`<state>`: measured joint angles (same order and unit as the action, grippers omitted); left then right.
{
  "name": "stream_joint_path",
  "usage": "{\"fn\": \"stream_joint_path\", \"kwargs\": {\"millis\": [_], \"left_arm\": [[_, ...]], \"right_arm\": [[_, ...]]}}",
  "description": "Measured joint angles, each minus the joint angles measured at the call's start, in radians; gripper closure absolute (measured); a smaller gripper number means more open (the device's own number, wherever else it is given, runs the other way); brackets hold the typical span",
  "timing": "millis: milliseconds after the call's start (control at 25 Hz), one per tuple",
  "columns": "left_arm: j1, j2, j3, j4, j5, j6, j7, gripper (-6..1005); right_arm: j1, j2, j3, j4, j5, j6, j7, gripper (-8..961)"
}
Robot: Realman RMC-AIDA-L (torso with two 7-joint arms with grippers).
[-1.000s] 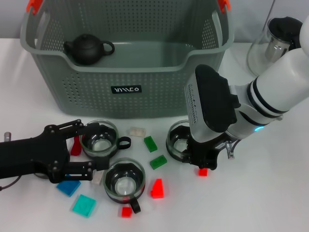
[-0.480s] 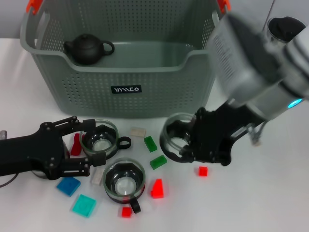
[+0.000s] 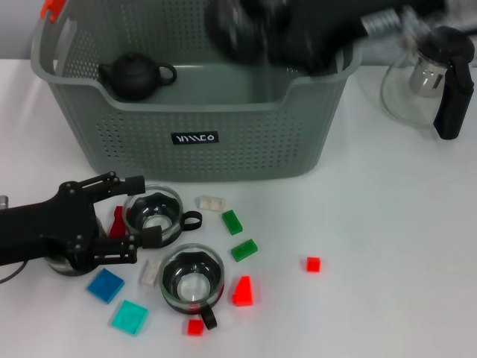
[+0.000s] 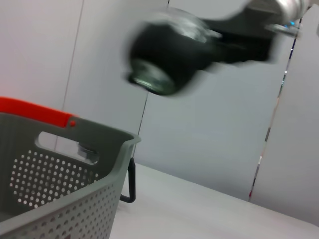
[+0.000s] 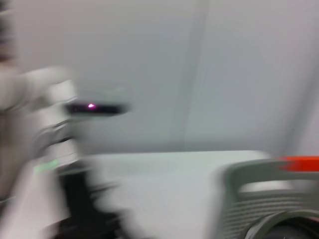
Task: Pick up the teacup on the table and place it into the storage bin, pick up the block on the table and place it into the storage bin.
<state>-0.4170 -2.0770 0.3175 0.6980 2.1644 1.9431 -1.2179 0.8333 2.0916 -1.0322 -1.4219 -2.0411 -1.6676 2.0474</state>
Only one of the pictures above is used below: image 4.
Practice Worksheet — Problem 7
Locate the orange basket handle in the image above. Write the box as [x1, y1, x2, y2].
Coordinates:
[0, 96, 80, 128]

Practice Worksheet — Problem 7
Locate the glass teacup with black holder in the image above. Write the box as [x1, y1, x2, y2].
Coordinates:
[123, 7, 222, 97]

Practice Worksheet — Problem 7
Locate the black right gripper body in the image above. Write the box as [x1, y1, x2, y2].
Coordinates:
[199, 18, 275, 73]

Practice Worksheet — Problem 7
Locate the grey perforated storage basket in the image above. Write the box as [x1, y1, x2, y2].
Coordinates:
[0, 112, 142, 239]

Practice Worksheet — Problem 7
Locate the silver right elbow connector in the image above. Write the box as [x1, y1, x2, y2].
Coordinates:
[265, 21, 301, 38]

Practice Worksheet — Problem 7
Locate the glass teapot with black handle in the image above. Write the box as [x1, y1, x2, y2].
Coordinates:
[76, 141, 137, 204]

